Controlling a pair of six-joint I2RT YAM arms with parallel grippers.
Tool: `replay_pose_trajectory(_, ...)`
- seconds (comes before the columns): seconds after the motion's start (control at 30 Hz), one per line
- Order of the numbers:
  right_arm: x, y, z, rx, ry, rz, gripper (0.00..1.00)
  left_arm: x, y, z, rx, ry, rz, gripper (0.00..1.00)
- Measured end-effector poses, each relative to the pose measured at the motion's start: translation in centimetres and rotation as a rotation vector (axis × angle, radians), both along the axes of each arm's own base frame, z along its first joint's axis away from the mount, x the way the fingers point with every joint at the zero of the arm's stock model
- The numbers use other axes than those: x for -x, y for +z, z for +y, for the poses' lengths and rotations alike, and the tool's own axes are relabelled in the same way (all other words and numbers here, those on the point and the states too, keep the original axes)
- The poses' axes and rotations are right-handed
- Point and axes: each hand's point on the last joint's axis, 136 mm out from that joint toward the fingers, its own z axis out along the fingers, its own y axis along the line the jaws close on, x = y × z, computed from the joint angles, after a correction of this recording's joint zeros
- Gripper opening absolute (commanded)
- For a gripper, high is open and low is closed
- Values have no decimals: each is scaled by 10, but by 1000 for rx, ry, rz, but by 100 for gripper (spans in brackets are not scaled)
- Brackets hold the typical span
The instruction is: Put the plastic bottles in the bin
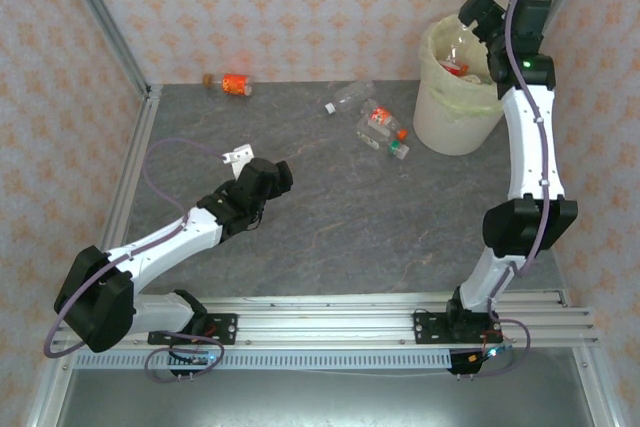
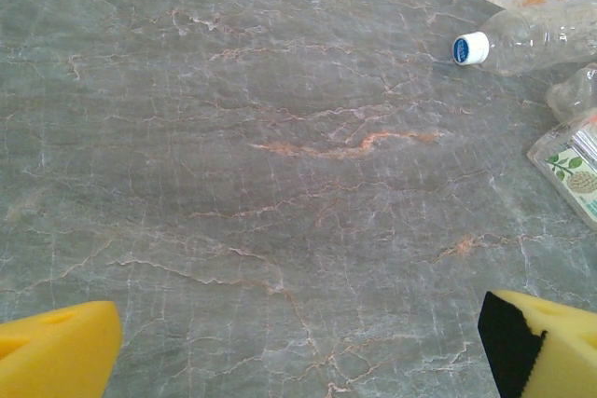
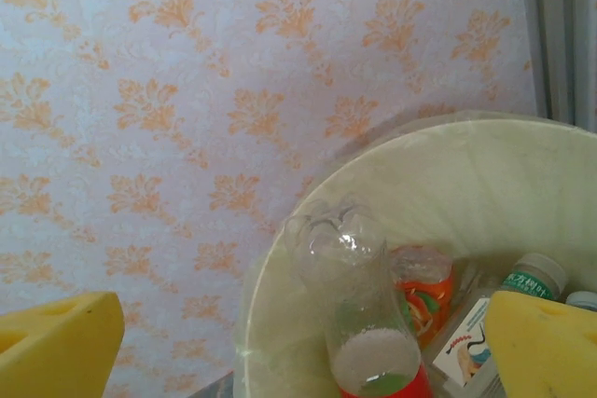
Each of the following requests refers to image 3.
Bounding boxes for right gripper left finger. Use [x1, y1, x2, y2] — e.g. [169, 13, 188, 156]
[0, 290, 125, 398]

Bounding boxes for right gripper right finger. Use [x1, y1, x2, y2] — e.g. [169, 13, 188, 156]
[484, 289, 597, 398]

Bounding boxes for blue label bottle white cap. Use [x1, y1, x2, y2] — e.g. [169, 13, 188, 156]
[565, 289, 597, 311]

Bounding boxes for square bottle green neck wrap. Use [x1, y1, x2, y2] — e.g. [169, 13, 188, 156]
[431, 252, 569, 392]

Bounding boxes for clear bottle orange cap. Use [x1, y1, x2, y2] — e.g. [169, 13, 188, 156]
[391, 246, 456, 350]

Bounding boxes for red label bottle red cap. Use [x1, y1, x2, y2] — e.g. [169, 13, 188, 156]
[284, 201, 433, 398]

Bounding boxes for yellowish clear bin liner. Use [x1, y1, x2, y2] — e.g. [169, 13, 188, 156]
[231, 108, 597, 398]

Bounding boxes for cream plastic bin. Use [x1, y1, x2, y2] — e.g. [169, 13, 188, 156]
[235, 111, 597, 398]

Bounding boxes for aluminium frame post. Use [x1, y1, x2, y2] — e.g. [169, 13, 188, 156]
[531, 0, 597, 134]

